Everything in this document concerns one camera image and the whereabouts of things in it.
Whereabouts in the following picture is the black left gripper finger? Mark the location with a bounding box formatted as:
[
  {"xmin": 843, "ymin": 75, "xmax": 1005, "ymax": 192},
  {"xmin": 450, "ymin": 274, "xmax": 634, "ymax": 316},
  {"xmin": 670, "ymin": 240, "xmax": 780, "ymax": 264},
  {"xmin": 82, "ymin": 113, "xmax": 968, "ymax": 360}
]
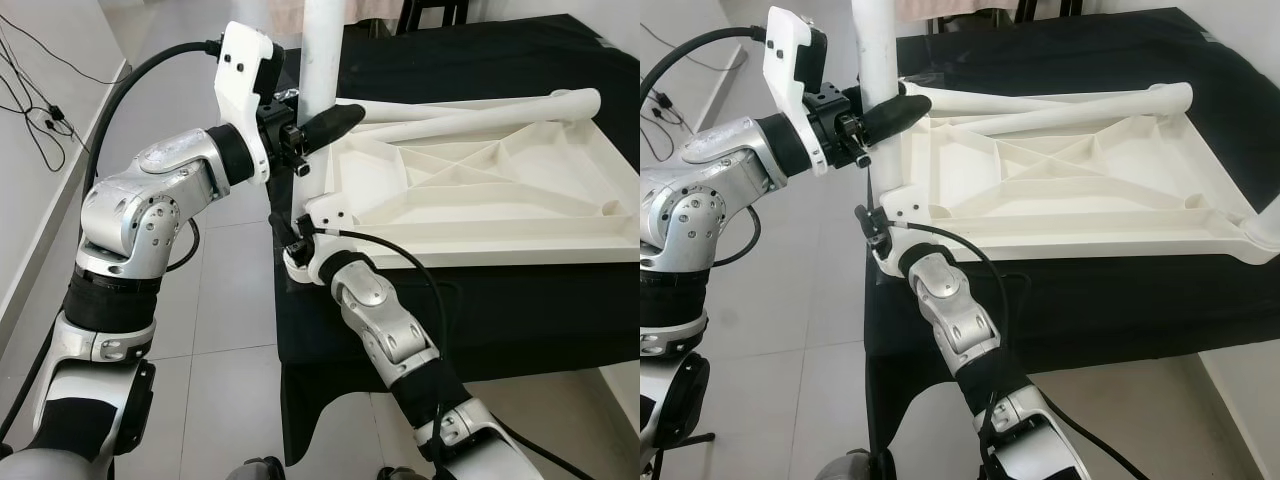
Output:
[
  {"xmin": 300, "ymin": 103, "xmax": 367, "ymax": 153},
  {"xmin": 858, "ymin": 95, "xmax": 932, "ymax": 142}
]

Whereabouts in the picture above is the black round stool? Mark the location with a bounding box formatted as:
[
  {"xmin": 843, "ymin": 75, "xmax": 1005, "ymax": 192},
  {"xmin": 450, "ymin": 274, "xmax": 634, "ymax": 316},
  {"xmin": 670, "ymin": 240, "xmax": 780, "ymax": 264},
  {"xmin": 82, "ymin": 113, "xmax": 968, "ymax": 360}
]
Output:
[
  {"xmin": 1010, "ymin": 0, "xmax": 1081, "ymax": 26},
  {"xmin": 395, "ymin": 0, "xmax": 471, "ymax": 36}
]

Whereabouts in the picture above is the white plastic table top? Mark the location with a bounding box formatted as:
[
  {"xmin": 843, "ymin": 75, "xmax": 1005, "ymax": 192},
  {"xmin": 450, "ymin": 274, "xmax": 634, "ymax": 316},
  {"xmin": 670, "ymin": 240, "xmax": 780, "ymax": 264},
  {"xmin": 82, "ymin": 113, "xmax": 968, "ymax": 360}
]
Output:
[
  {"xmin": 868, "ymin": 80, "xmax": 1280, "ymax": 271},
  {"xmin": 283, "ymin": 95, "xmax": 641, "ymax": 286}
]

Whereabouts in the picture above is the black tablecloth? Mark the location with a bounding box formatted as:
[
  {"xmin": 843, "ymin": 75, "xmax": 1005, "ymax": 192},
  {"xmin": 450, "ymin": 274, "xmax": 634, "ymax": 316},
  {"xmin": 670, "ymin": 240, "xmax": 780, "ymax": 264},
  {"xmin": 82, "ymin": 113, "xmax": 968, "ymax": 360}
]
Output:
[
  {"xmin": 862, "ymin": 8, "xmax": 1280, "ymax": 471},
  {"xmin": 272, "ymin": 12, "xmax": 641, "ymax": 466}
]

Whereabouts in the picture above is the grey left robot foot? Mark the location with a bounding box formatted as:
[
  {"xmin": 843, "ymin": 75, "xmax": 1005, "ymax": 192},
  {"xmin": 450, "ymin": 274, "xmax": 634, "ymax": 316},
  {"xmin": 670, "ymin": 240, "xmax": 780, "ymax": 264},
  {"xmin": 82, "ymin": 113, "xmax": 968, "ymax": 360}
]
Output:
[
  {"xmin": 815, "ymin": 450, "xmax": 896, "ymax": 480},
  {"xmin": 228, "ymin": 457, "xmax": 286, "ymax": 480}
]

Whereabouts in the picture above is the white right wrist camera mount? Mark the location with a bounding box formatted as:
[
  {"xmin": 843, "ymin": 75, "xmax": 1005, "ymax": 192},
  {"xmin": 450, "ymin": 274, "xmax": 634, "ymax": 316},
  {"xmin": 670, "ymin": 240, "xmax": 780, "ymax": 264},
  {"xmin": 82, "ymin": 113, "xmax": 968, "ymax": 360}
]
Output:
[
  {"xmin": 300, "ymin": 193, "xmax": 353, "ymax": 246},
  {"xmin": 880, "ymin": 185, "xmax": 931, "ymax": 236}
]

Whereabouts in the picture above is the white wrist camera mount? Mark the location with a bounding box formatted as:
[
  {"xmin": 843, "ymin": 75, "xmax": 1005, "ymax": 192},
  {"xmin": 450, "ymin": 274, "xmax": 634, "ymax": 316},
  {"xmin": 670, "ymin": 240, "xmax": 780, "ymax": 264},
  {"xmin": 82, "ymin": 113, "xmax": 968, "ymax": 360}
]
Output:
[
  {"xmin": 215, "ymin": 20, "xmax": 286, "ymax": 186},
  {"xmin": 300, "ymin": 193, "xmax": 353, "ymax": 246},
  {"xmin": 762, "ymin": 5, "xmax": 829, "ymax": 176},
  {"xmin": 880, "ymin": 185, "xmax": 931, "ymax": 236}
]

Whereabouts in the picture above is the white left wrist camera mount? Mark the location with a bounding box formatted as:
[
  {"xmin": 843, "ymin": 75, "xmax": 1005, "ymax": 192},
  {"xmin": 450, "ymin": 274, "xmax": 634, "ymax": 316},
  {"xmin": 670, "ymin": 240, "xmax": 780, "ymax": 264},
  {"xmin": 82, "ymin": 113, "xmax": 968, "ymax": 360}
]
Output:
[
  {"xmin": 762, "ymin": 5, "xmax": 829, "ymax": 176},
  {"xmin": 215, "ymin": 20, "xmax": 286, "ymax": 186}
]

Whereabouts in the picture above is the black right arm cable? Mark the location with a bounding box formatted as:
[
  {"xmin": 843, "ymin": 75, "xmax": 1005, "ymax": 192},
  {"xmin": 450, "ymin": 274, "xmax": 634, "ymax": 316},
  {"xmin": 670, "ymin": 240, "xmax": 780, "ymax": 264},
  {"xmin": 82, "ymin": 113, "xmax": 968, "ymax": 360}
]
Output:
[
  {"xmin": 880, "ymin": 222, "xmax": 1151, "ymax": 480},
  {"xmin": 300, "ymin": 222, "xmax": 571, "ymax": 480}
]

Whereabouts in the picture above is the black wall cable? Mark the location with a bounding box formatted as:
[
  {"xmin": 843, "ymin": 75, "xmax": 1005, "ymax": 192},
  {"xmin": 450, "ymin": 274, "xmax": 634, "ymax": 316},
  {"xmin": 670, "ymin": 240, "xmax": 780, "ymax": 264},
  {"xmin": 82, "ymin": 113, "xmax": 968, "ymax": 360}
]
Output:
[
  {"xmin": 0, "ymin": 15, "xmax": 129, "ymax": 171},
  {"xmin": 640, "ymin": 25, "xmax": 721, "ymax": 161}
]

